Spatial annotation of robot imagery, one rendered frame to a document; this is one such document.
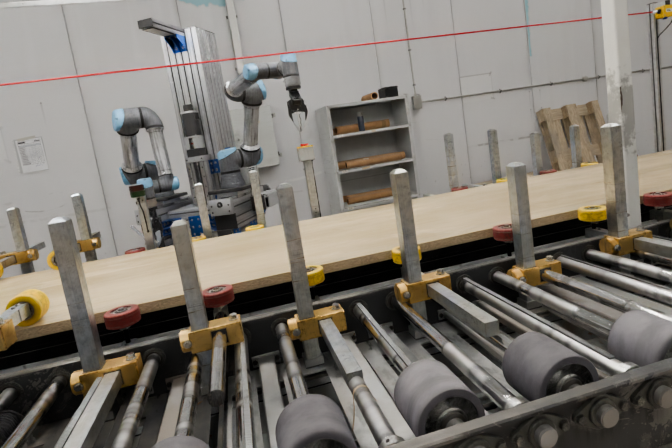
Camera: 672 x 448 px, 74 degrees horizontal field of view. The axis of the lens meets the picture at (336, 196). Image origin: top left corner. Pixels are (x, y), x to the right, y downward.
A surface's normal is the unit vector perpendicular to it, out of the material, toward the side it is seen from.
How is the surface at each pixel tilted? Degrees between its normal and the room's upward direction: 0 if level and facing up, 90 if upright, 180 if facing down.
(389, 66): 90
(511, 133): 90
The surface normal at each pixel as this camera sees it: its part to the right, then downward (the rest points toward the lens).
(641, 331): -0.74, -0.63
